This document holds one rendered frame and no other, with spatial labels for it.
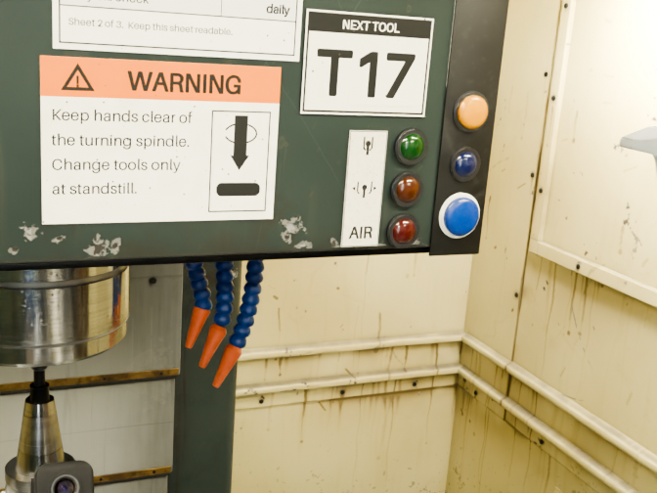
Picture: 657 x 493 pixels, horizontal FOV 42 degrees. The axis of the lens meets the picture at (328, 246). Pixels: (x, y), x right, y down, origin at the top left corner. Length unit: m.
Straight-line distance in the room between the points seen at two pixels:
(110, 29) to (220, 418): 0.96
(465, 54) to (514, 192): 1.19
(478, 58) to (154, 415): 0.87
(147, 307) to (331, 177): 0.70
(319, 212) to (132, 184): 0.14
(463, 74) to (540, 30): 1.14
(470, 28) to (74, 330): 0.39
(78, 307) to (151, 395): 0.62
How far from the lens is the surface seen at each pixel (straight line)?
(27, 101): 0.56
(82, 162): 0.57
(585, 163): 1.65
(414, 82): 0.63
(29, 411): 0.84
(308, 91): 0.60
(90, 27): 0.56
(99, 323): 0.75
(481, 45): 0.66
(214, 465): 1.47
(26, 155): 0.56
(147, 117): 0.57
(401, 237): 0.65
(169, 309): 1.29
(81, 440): 1.35
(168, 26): 0.57
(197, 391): 1.40
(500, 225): 1.88
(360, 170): 0.62
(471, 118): 0.65
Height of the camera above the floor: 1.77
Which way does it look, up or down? 15 degrees down
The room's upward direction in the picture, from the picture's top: 4 degrees clockwise
